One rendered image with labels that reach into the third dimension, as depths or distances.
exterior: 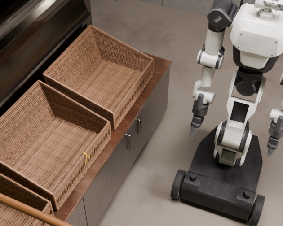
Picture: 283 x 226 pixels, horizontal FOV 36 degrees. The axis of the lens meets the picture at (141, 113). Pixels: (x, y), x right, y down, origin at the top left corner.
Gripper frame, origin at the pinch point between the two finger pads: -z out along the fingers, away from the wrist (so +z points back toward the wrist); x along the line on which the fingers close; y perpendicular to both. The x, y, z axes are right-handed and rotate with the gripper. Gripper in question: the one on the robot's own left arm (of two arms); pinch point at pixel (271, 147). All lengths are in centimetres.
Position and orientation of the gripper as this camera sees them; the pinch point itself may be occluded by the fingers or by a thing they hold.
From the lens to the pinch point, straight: 265.1
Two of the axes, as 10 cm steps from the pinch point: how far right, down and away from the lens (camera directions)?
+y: 9.2, 2.8, -2.6
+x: -3.8, 5.5, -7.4
